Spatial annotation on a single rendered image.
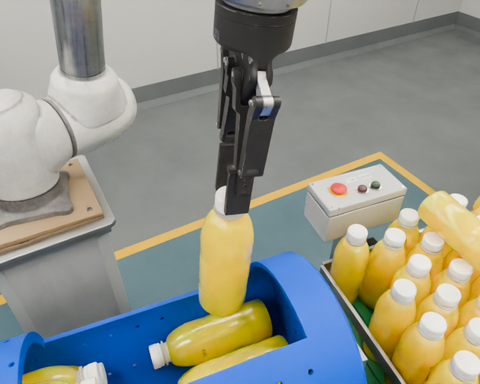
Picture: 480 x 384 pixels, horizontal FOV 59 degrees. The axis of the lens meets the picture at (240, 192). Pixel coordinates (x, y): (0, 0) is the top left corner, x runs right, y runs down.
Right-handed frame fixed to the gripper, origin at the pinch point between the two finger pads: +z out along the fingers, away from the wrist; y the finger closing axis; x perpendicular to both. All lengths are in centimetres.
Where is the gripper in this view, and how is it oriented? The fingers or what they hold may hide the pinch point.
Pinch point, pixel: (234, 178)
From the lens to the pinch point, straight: 50.9
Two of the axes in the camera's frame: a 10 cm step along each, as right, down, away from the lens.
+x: 9.6, -0.9, 2.8
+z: -1.1, 7.7, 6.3
